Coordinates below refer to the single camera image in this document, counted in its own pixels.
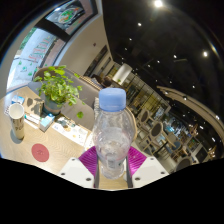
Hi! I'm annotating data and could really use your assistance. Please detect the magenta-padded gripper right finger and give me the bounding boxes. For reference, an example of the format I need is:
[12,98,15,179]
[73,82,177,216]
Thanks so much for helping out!
[124,145,170,190]

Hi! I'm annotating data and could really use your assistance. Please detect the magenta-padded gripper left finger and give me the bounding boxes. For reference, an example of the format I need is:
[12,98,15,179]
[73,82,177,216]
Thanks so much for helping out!
[57,145,100,190]

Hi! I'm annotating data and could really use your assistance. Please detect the clear blue-capped water bottle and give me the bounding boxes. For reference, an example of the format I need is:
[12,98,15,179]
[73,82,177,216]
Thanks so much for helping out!
[91,87,136,181]

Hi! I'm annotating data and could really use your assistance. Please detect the group of dining chairs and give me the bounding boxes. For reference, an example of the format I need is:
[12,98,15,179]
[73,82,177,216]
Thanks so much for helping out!
[134,105,208,172]

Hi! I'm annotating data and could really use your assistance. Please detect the printed paper leaflets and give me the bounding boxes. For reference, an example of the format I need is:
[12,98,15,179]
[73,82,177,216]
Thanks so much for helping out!
[52,116,92,147]

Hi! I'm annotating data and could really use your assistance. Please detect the flat round red coaster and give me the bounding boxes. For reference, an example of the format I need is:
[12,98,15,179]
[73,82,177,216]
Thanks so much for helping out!
[30,142,51,163]

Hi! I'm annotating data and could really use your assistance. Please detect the small teal box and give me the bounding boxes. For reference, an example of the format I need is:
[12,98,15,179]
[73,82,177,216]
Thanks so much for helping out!
[38,112,56,133]

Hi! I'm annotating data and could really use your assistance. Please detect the white mug with lettering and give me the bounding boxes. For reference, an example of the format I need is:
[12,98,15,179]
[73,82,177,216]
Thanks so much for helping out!
[7,102,26,141]

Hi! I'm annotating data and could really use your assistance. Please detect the green potted plant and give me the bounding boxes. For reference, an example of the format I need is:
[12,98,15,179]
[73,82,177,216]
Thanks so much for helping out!
[32,65,85,116]

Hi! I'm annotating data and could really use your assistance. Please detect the person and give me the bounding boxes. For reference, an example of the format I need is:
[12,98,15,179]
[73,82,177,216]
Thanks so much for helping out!
[91,73,116,90]

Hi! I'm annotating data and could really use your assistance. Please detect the large decorated window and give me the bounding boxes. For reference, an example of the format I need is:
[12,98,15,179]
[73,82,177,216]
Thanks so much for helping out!
[6,0,100,92]

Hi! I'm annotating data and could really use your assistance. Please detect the group of ceiling lights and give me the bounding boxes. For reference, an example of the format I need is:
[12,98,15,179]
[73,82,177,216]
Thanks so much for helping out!
[123,0,221,121]

